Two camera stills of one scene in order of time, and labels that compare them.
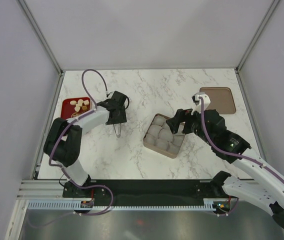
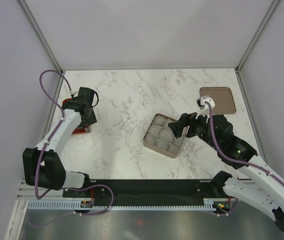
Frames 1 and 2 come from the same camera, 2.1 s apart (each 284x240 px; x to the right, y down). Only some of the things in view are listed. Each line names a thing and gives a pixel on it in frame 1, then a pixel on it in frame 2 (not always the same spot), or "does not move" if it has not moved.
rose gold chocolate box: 159,137 does not move
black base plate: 146,193 does not move
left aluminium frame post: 34,24 does not move
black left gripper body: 121,117 → 89,120
